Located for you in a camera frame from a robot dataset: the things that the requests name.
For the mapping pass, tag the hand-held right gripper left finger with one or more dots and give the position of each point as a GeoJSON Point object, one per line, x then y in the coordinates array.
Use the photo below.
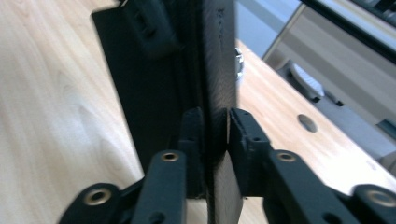
{"type": "Point", "coordinates": [191, 149]}

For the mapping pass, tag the grey oval footrest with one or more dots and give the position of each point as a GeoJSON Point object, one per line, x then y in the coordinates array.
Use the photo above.
{"type": "Point", "coordinates": [306, 81]}

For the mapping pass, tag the black case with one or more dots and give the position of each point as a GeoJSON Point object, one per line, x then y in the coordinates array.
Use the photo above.
{"type": "Point", "coordinates": [149, 93]}

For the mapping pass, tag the dark round table grommet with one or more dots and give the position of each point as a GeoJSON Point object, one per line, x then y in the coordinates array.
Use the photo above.
{"type": "Point", "coordinates": [307, 123]}

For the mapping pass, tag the light wooden desk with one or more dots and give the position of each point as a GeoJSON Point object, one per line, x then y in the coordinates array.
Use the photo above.
{"type": "Point", "coordinates": [342, 62]}

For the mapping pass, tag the black horizontal bar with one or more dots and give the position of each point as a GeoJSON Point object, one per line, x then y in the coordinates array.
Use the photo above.
{"type": "Point", "coordinates": [358, 28]}

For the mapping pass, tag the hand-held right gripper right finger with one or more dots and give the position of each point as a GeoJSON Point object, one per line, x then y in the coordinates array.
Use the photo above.
{"type": "Point", "coordinates": [249, 149]}

